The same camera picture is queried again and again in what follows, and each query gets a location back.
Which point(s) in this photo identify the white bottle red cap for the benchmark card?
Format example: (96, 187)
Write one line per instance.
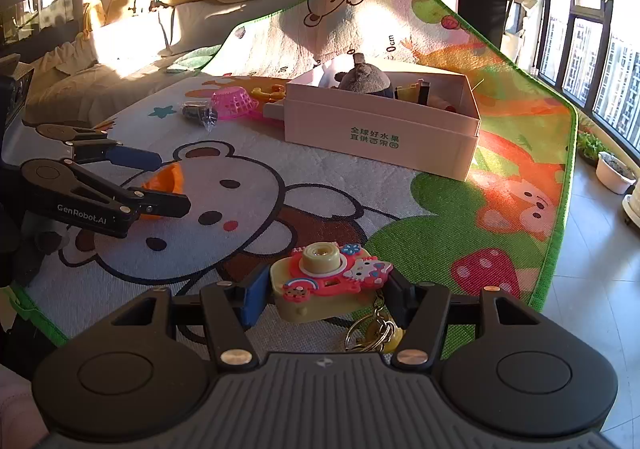
(442, 105)

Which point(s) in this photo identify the white bowl planter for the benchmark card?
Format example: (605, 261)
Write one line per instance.
(616, 174)

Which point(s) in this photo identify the pink plastic basket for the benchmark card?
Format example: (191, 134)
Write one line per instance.
(235, 104)

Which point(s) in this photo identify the orange pumpkin toy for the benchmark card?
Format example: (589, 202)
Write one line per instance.
(167, 181)

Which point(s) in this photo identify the white round stand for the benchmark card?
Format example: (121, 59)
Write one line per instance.
(631, 206)

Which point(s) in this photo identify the black plush toy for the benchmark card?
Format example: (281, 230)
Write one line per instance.
(360, 79)

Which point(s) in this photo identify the dark toy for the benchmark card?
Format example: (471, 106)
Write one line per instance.
(195, 111)

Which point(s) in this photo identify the pink cardboard box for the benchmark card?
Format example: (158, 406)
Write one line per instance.
(380, 129)

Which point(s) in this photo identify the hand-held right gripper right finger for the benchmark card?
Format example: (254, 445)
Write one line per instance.
(402, 299)

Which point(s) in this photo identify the cartoon animal play mat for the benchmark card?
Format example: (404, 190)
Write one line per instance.
(310, 179)

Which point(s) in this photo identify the pink cloth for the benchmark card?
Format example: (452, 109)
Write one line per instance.
(15, 409)

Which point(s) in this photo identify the white bed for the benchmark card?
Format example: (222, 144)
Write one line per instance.
(125, 54)

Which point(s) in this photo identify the white block toy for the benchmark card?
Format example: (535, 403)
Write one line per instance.
(274, 111)

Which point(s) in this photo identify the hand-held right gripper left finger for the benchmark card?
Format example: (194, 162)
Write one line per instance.
(257, 299)

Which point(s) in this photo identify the pale green leaf cloth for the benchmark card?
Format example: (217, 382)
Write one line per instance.
(192, 60)

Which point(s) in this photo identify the dark framed wall panel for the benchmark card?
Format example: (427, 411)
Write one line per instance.
(35, 4)

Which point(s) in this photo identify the yellow plastic toy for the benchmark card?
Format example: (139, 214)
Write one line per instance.
(262, 91)

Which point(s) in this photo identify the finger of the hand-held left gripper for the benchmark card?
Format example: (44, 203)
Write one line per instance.
(135, 158)
(160, 204)

